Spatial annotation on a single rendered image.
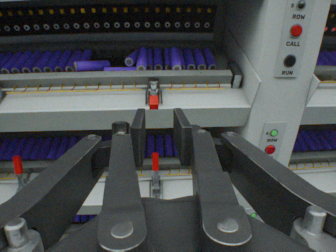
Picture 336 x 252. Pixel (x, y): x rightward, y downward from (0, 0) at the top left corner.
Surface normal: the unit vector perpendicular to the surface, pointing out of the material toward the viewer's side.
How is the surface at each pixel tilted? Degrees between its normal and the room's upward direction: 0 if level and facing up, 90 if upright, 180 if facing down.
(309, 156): 20
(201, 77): 110
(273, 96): 90
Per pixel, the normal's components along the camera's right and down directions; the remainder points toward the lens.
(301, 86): 0.06, 0.44
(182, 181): 0.03, -0.69
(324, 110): 0.06, 0.72
